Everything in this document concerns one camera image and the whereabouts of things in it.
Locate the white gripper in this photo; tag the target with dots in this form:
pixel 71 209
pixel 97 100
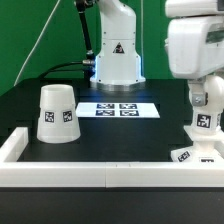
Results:
pixel 196 49

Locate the white lamp bulb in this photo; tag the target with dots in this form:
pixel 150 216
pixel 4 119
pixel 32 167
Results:
pixel 207 118

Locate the white lamp base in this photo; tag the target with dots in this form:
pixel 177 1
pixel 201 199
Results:
pixel 206 148

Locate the white lamp shade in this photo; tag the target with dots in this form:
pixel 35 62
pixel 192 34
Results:
pixel 57 122

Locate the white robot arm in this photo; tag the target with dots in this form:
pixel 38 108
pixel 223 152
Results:
pixel 118 64

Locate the white marker sheet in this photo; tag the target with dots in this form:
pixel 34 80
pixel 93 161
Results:
pixel 117 110

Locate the white U-shaped fence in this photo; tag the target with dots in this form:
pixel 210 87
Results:
pixel 14 173

